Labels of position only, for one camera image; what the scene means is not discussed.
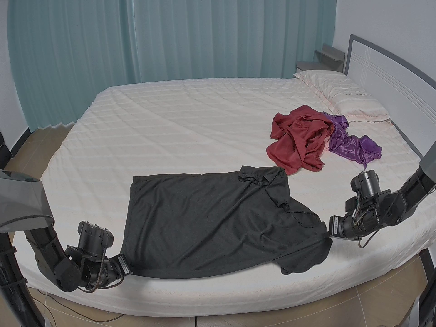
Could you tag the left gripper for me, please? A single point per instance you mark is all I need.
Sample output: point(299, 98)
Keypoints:
point(112, 269)

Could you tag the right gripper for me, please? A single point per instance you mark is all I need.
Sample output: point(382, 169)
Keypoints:
point(342, 228)

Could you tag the black T-shirt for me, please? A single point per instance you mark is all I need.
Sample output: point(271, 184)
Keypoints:
point(211, 223)

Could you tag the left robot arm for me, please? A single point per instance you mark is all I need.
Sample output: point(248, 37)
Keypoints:
point(51, 261)

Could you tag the purple garment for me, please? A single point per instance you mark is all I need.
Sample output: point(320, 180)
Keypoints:
point(354, 146)

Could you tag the dark red garment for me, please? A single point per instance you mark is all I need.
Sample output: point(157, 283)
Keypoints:
point(293, 148)

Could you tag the cream pillow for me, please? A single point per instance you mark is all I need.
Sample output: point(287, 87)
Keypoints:
point(344, 92)

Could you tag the bed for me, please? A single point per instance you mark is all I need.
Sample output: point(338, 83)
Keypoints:
point(187, 131)

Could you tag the dark grey low cabinet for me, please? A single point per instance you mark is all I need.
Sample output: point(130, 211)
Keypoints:
point(4, 152)

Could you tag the grey bedside table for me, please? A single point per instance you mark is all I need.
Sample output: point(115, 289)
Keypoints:
point(320, 65)

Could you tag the blue-green curtain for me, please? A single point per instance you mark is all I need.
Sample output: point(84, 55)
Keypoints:
point(170, 29)

